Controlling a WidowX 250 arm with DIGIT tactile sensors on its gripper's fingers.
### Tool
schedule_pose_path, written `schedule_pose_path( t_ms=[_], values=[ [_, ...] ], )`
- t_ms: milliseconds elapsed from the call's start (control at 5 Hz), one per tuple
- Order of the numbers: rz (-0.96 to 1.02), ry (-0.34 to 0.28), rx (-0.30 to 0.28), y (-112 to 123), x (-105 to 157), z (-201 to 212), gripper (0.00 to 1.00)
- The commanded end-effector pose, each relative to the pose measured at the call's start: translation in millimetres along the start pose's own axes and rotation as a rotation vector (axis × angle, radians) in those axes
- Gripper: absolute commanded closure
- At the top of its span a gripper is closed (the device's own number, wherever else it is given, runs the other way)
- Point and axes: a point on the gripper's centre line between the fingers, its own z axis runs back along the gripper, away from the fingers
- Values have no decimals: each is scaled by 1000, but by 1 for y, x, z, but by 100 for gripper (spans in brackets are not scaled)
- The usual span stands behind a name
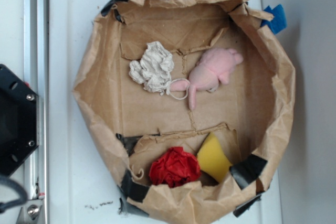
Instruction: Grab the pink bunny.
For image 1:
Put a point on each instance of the pink plush bunny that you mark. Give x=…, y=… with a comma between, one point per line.
x=214, y=68

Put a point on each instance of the blue tape piece right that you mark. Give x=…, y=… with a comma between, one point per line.
x=279, y=22

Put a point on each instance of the brown paper bag bin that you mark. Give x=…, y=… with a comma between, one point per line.
x=251, y=116

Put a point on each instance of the aluminium frame rail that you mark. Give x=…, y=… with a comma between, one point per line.
x=36, y=47

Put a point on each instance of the crumpled white paper ball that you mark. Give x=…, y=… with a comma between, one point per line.
x=154, y=69

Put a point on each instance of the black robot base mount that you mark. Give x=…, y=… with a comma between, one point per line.
x=18, y=121

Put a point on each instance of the metal corner bracket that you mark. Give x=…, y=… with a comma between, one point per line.
x=32, y=212

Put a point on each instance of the yellow sponge piece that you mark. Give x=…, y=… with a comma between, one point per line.
x=211, y=158

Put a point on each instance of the crumpled red paper ball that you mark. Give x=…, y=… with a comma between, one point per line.
x=175, y=168

